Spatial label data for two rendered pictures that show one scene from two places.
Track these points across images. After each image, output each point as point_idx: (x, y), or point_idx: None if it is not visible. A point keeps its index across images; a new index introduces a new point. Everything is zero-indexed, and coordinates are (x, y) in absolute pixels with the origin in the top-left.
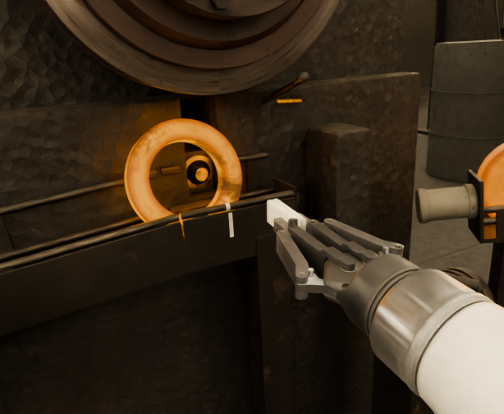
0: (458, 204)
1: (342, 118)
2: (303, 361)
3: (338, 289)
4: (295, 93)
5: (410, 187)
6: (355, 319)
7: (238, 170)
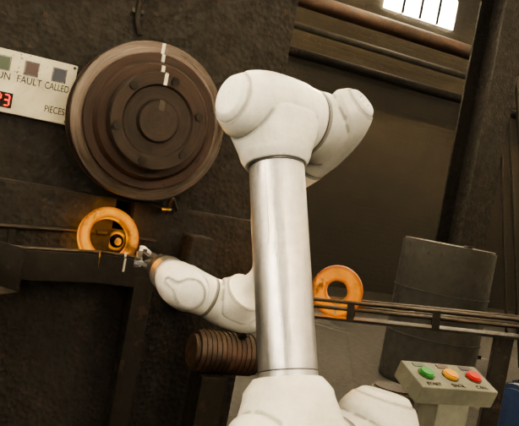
0: None
1: (207, 235)
2: (150, 388)
3: (147, 263)
4: (181, 213)
5: None
6: (149, 271)
7: (136, 241)
